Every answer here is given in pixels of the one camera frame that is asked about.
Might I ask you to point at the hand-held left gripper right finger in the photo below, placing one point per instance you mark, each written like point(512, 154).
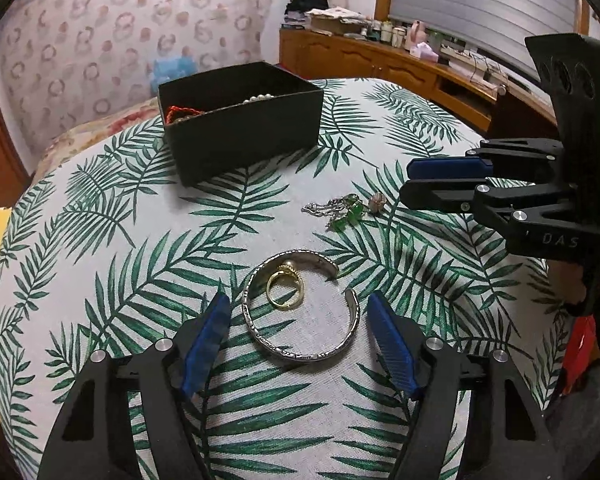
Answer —
point(390, 340)

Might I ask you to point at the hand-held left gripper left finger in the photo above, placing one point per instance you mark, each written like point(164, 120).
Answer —
point(207, 340)

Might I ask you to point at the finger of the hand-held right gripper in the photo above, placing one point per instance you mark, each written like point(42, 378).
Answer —
point(445, 168)
point(440, 195)

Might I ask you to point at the silver cuff bangle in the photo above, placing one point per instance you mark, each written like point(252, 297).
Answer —
point(290, 356)

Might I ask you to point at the black cardboard jewelry box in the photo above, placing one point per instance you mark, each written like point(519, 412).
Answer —
point(240, 140)

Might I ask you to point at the leaf print tablecloth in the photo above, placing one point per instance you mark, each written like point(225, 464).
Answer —
point(180, 240)

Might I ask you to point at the pink tissue box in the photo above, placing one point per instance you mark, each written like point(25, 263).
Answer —
point(424, 51)

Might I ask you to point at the wooden sideboard cabinet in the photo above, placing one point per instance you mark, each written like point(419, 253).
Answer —
point(360, 60)

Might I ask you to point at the pink bunny figure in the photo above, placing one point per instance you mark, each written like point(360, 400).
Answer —
point(416, 32)

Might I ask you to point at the flat box with papers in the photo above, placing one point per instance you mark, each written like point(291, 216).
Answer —
point(330, 22)

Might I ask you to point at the pile of dark clothes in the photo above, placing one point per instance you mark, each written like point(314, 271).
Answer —
point(300, 7)

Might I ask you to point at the floral bed blanket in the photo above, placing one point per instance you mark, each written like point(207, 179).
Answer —
point(105, 125)

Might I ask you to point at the blue plastic bag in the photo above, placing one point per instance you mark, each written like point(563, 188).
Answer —
point(172, 67)

